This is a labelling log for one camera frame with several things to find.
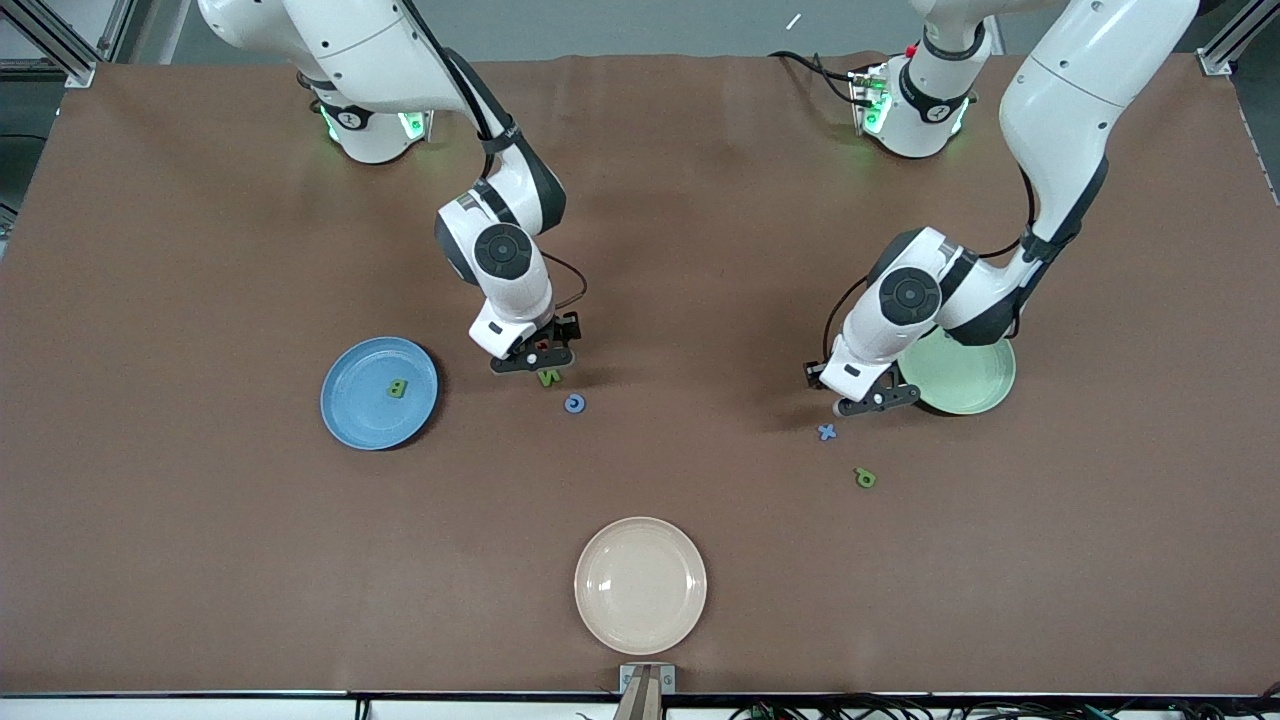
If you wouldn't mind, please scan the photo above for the light green plate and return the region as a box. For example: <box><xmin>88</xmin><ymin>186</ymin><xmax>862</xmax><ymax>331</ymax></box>
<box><xmin>897</xmin><ymin>330</ymin><xmax>1017</xmax><ymax>416</ymax></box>

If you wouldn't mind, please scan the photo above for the aluminium frame profile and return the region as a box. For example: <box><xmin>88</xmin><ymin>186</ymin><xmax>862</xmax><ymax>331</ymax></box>
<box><xmin>1200</xmin><ymin>0</ymin><xmax>1280</xmax><ymax>76</ymax></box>
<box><xmin>0</xmin><ymin>0</ymin><xmax>136</xmax><ymax>89</ymax></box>

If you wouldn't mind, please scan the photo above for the brown table cover sheet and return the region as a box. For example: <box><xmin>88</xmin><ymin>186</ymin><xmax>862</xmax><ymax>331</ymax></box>
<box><xmin>0</xmin><ymin>52</ymin><xmax>1280</xmax><ymax>696</ymax></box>

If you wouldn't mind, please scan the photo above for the black arm wrist cable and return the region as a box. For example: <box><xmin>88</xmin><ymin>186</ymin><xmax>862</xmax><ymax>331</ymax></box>
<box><xmin>400</xmin><ymin>0</ymin><xmax>589</xmax><ymax>326</ymax></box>
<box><xmin>823</xmin><ymin>160</ymin><xmax>1051</xmax><ymax>366</ymax></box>

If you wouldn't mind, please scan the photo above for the black left arm base cable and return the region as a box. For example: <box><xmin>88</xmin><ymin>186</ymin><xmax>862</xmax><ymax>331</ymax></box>
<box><xmin>768</xmin><ymin>50</ymin><xmax>863</xmax><ymax>106</ymax></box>

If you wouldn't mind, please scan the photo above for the cream plate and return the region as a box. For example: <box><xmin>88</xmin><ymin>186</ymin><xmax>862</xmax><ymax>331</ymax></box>
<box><xmin>574</xmin><ymin>516</ymin><xmax>708</xmax><ymax>656</ymax></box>

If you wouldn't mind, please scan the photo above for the black right arm wrist cable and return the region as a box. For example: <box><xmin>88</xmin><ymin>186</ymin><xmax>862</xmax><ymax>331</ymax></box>
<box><xmin>400</xmin><ymin>0</ymin><xmax>589</xmax><ymax>326</ymax></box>

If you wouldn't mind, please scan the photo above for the black left arm wrist cable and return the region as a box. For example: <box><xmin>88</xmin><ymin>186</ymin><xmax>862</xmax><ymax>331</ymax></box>
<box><xmin>823</xmin><ymin>160</ymin><xmax>1051</xmax><ymax>366</ymax></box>

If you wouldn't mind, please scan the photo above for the blue plate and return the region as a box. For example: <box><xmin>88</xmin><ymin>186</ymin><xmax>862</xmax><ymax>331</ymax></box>
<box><xmin>320</xmin><ymin>336</ymin><xmax>440</xmax><ymax>452</ymax></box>

